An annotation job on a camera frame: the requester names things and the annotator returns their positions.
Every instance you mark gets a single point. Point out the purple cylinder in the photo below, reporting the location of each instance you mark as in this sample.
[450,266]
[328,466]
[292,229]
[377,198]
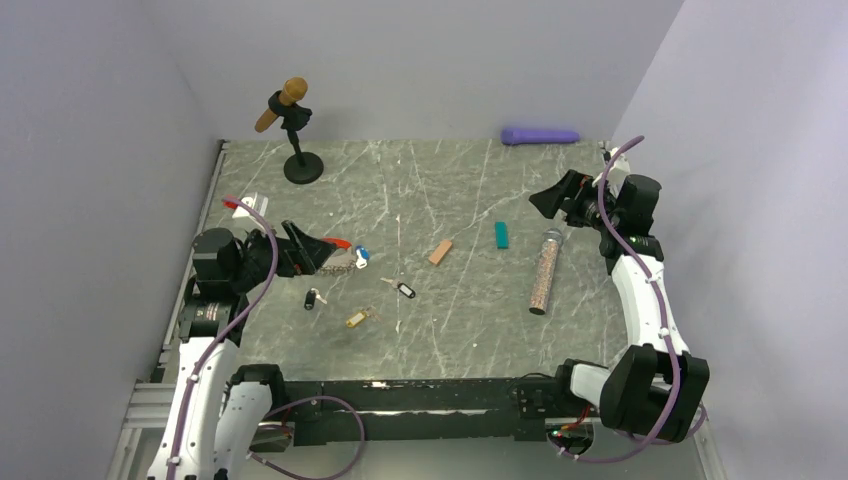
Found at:
[512,136]

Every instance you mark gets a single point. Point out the black microphone stand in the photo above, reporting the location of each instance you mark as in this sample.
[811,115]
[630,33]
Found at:
[302,167]

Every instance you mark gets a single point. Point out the red handled metal keyring holder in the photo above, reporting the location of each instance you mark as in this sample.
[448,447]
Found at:
[342,261]

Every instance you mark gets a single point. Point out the brown wooden block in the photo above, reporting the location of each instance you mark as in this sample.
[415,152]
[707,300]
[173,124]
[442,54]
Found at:
[440,252]

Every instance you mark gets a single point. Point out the brown microphone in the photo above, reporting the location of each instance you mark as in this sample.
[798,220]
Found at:
[284,105]

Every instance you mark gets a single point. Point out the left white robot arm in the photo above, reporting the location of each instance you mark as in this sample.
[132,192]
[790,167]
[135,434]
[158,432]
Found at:
[217,406]

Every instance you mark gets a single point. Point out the yellow tagged key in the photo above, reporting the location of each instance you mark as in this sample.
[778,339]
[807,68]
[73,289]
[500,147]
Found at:
[360,316]

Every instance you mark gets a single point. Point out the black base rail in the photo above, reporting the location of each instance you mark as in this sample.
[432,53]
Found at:
[523,408]

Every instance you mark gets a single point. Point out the blue tagged key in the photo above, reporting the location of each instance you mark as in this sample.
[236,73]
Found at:
[362,257]

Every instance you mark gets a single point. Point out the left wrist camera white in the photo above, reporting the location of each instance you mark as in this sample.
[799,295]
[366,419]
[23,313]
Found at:
[256,202]

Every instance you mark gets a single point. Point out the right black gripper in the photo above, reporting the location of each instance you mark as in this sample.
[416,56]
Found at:
[574,185]

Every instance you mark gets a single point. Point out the teal block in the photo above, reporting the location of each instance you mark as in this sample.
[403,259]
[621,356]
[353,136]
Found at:
[501,235]

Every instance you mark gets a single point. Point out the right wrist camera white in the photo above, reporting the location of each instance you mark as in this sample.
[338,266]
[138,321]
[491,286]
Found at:
[618,172]

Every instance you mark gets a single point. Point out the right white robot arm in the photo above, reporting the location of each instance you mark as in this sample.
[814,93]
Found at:
[657,378]

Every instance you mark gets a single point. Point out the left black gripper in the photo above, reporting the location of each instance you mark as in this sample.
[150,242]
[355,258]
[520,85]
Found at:
[313,252]

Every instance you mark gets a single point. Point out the black tagged key left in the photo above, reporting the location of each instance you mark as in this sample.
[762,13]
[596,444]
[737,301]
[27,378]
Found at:
[312,298]

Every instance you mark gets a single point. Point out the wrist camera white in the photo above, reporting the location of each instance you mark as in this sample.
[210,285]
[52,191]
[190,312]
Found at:
[618,172]
[256,202]

